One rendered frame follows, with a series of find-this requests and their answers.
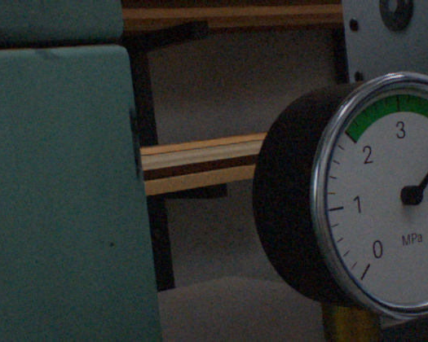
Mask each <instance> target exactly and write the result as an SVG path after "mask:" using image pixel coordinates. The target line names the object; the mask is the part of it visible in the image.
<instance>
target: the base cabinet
mask: <svg viewBox="0 0 428 342"><path fill-rule="evenodd" d="M0 342H163V338H162V332H161V320H160V314H159V301H158V295H157V284H156V278H155V271H154V259H153V253H152V241H151V235H150V230H149V223H148V206H147V200H146V193H145V187H144V181H143V164H142V157H141V151H140V145H139V134H138V127H137V121H136V109H135V97H134V91H133V86H132V79H131V73H130V61H129V55H128V52H127V51H126V48H125V47H122V46H119V45H115V44H91V45H77V46H52V47H50V46H38V47H25V48H11V49H0Z"/></svg>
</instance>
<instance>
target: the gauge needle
mask: <svg viewBox="0 0 428 342"><path fill-rule="evenodd" d="M427 185H428V174H427V175H426V176H425V177H424V178H423V180H422V181H421V183H420V185H419V186H404V187H403V188H402V189H401V193H400V197H401V201H402V203H403V204H404V205H419V204H420V203H421V202H422V200H423V193H422V192H423V191H424V190H425V188H426V187H427Z"/></svg>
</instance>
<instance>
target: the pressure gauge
mask: <svg viewBox="0 0 428 342"><path fill-rule="evenodd" d="M427 174H428V76H427V75H424V74H420V73H419V72H394V73H387V74H384V75H382V76H379V77H376V78H373V79H372V80H369V81H355V82H349V83H344V84H340V85H330V86H326V87H323V88H319V89H316V90H311V91H310V92H307V93H305V94H304V95H303V96H300V97H298V98H297V99H296V100H294V101H293V102H292V103H291V104H290V105H289V106H288V107H287V108H286V109H285V110H283V111H282V112H281V113H280V115H279V116H278V117H277V118H276V120H275V121H274V122H273V124H272V126H271V127H270V129H269V130H268V132H267V135H266V137H265V138H264V139H263V143H262V145H261V149H260V151H259V153H258V156H257V160H256V164H255V170H254V180H253V190H252V197H253V211H254V220H255V227H256V231H257V233H258V237H259V238H260V241H261V244H262V247H263V250H264V252H265V253H266V255H267V259H268V260H269V262H270V263H271V264H272V265H273V267H274V270H276V272H277V273H278V275H279V276H281V277H282V279H283V280H284V281H285V282H286V283H287V284H288V285H289V286H290V287H291V288H292V289H294V290H295V291H297V292H299V294H300V295H302V296H305V297H307V298H309V299H311V300H313V301H316V302H319V303H320V307H321V313H322V320H323V327H324V337H325V339H326V340H327V341H328V342H382V330H381V323H380V316H382V317H385V318H391V319H395V320H404V321H405V320H416V319H419V318H427V317H428V185H427V187H426V188H425V190H424V191H423V192H422V193H423V200H422V202H421V203H420V204H419V205H404V204H403V203H402V201H401V197H400V193H401V189H402V188H403V187H404V186H419V185H420V183H421V181H422V180H423V178H424V177H425V176H426V175H427Z"/></svg>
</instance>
